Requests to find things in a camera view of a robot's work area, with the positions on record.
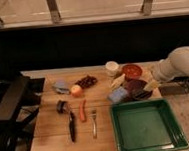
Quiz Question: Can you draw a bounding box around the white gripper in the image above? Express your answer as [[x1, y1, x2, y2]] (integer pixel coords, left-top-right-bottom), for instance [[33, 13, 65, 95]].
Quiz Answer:
[[111, 64, 163, 91]]

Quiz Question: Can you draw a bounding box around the silver metal fork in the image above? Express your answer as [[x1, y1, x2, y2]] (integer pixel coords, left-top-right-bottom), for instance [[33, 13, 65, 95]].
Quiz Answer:
[[91, 109, 97, 138]]

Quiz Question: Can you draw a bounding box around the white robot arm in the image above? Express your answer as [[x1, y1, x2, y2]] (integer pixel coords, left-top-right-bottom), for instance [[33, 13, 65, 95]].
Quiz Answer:
[[144, 46, 189, 91]]

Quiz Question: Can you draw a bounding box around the white paper cup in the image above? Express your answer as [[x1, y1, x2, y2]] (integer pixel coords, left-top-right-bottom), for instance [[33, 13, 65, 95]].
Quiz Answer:
[[105, 61, 119, 77]]

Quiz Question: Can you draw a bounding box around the dark maroon plate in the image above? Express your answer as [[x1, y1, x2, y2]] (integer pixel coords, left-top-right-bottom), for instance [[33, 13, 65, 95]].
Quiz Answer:
[[123, 79, 152, 102]]

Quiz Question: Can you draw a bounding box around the red bowl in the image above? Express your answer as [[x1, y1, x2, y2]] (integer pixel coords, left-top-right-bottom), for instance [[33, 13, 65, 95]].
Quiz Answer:
[[122, 63, 143, 80]]

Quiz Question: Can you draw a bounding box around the blue sponge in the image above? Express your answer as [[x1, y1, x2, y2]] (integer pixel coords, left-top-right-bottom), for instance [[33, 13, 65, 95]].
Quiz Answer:
[[108, 86, 128, 103]]

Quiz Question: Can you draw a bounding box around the green plastic tray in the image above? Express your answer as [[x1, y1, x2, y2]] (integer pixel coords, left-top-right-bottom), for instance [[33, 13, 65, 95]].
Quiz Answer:
[[110, 98, 189, 151]]

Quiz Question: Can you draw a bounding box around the dark red grapes bunch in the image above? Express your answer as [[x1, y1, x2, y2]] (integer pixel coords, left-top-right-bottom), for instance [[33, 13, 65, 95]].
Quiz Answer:
[[77, 75, 98, 89]]

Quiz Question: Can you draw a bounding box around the orange carrot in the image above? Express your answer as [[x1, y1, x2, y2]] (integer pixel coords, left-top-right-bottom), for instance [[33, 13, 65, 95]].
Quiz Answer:
[[79, 100, 86, 122]]

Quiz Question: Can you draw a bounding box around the yellow red apple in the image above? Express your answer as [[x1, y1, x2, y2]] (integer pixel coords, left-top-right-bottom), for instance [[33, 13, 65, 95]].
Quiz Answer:
[[70, 85, 84, 97]]

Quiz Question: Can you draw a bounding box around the blue crumpled cloth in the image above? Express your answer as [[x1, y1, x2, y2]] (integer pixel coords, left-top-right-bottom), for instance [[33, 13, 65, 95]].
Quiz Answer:
[[53, 80, 70, 95]]

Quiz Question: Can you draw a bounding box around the black chair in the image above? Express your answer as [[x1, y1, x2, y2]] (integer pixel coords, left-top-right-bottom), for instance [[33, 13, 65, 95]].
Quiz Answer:
[[0, 76, 44, 151]]

